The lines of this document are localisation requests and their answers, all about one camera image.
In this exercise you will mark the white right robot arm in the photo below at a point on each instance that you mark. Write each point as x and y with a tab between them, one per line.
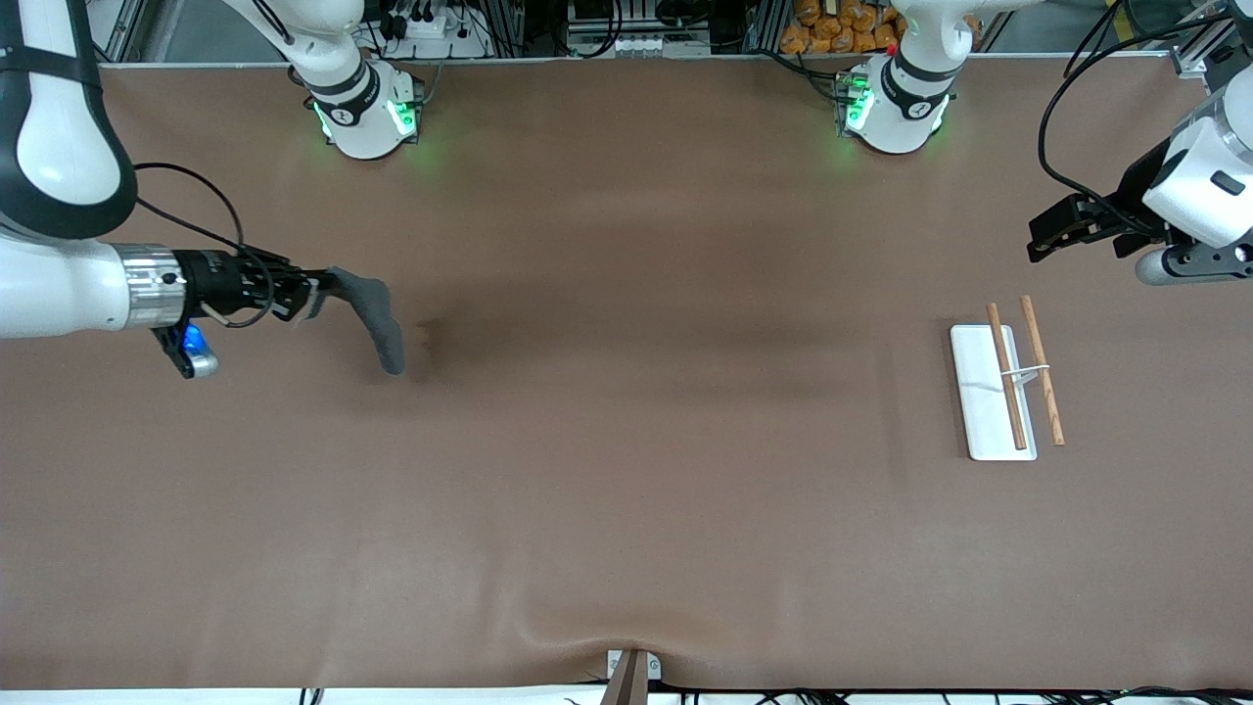
59	147

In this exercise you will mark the metal table clamp bracket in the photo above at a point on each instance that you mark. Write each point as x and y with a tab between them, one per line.
631	676

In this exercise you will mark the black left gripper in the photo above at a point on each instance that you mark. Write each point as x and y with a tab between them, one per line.
1134	202

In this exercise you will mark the aluminium frame corner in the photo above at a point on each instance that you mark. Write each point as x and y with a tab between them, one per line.
1209	49
122	29

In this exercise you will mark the aluminium frame post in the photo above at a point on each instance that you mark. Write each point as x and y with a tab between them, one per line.
765	24
504	24

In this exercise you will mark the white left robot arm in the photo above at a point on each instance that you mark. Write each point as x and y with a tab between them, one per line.
1204	186

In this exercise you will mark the white power strip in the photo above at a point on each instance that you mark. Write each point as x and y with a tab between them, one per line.
431	29

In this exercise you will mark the white rack with wooden rods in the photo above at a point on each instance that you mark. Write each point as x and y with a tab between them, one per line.
989	401

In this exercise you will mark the orange snack bags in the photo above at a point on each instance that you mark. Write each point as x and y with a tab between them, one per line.
832	29

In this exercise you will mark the dark grey towel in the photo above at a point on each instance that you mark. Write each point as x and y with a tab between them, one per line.
377	313

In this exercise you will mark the white socket block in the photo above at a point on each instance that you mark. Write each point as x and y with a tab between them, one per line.
641	45

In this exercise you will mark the brown table cover mat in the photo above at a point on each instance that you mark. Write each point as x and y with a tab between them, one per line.
607	441

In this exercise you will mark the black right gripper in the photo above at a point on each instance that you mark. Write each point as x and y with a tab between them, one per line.
208	279

